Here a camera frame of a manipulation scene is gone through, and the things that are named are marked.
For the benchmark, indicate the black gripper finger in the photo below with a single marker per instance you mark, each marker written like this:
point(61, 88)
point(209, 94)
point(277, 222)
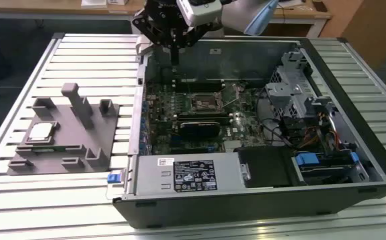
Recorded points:
point(153, 32)
point(193, 35)

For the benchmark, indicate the silver CPU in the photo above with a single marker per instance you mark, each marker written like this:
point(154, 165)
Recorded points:
point(41, 132)

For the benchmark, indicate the CPU socket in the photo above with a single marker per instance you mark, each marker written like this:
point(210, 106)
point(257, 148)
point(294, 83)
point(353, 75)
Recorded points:
point(203, 102)

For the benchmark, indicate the small white box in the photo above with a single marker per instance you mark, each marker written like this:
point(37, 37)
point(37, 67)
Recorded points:
point(118, 2)

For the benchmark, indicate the black RAM slot bank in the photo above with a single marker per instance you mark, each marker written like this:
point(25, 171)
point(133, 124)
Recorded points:
point(199, 86)
point(203, 117)

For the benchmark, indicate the white paper sheet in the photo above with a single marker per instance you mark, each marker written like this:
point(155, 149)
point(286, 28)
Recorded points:
point(94, 2)

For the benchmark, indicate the wooden desk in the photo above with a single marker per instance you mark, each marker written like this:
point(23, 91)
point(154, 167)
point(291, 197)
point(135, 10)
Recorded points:
point(90, 10)

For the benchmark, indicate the metal drive cage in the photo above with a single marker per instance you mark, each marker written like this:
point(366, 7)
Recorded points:
point(283, 95)

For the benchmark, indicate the black graphics card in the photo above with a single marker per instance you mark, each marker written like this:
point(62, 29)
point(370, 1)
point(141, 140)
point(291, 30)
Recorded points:
point(198, 130)

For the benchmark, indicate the green motherboard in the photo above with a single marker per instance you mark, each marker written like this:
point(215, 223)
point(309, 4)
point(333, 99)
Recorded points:
point(246, 130)

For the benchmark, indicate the silver chipset heatsink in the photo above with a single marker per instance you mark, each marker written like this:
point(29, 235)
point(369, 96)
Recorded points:
point(233, 145)

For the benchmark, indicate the grey parts rack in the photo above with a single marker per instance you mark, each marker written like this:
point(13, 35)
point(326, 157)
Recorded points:
point(79, 150)

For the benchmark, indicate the wooden cabinet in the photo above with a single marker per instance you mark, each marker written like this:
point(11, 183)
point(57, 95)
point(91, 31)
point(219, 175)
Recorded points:
point(373, 25)

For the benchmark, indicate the green RAM stick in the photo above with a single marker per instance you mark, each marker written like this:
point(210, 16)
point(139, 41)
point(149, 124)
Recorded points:
point(58, 149)

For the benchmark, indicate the black plastic shroud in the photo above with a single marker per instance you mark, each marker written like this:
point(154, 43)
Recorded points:
point(266, 167)

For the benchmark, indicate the grey power supply unit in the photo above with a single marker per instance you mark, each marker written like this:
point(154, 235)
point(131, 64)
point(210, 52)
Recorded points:
point(153, 180)

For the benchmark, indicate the blue case latch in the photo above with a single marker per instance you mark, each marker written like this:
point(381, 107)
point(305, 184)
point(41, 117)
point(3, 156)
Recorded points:
point(113, 178)

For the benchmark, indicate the blue disk carrier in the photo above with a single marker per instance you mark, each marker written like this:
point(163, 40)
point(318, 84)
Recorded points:
point(305, 160)

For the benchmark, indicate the hard disk drive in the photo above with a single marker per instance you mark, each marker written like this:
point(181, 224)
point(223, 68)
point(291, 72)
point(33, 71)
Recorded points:
point(326, 172)

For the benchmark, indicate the black PC case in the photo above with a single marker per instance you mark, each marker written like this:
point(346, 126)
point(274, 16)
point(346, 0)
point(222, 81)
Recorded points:
point(213, 212)

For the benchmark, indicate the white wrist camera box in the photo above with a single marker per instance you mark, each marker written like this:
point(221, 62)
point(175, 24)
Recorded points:
point(203, 12)

